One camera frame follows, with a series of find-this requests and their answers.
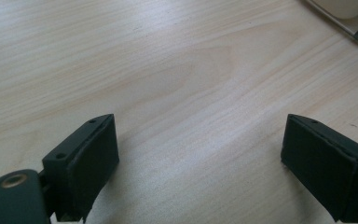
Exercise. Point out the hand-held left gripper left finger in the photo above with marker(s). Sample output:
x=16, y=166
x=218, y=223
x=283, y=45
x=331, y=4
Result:
x=84, y=161

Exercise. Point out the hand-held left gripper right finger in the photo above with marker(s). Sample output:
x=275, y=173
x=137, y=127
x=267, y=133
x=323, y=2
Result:
x=326, y=165

